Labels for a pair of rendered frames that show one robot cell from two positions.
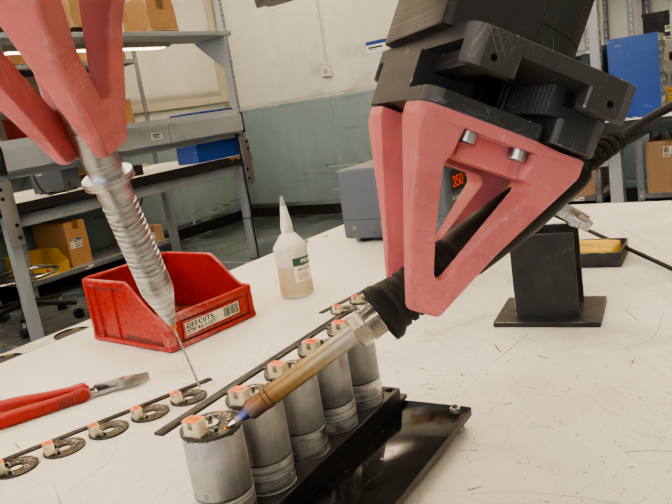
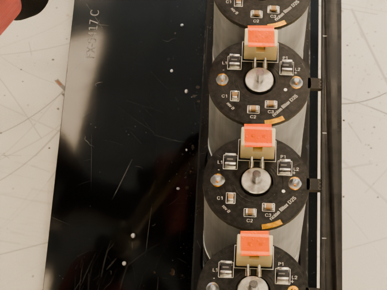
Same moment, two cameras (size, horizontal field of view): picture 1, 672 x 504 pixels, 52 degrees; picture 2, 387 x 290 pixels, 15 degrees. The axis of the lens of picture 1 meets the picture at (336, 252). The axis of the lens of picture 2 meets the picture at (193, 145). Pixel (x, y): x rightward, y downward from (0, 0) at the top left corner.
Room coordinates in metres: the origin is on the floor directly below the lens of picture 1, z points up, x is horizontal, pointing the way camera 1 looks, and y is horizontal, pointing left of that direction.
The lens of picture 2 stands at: (0.47, -0.08, 1.11)
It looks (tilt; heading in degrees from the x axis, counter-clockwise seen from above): 60 degrees down; 150
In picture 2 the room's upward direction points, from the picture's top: straight up
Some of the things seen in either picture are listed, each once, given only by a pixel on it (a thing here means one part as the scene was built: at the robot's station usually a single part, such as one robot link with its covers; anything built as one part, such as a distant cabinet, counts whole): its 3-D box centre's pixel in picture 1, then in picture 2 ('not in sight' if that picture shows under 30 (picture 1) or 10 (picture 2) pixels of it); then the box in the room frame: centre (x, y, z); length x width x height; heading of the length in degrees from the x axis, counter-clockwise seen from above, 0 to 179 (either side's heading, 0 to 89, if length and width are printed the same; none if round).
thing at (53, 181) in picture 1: (56, 180); not in sight; (2.90, 1.09, 0.80); 0.15 x 0.12 x 0.10; 73
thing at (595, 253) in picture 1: (582, 252); not in sight; (0.63, -0.23, 0.76); 0.07 x 0.05 x 0.02; 59
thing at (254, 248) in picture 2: (341, 327); (254, 254); (0.35, 0.00, 0.82); 0.01 x 0.01 x 0.01; 57
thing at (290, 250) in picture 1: (289, 245); not in sight; (0.67, 0.04, 0.80); 0.03 x 0.03 x 0.10
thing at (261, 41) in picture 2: (279, 369); (260, 47); (0.30, 0.03, 0.82); 0.01 x 0.01 x 0.01; 57
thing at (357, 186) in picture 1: (412, 195); not in sight; (0.89, -0.11, 0.80); 0.15 x 0.12 x 0.10; 56
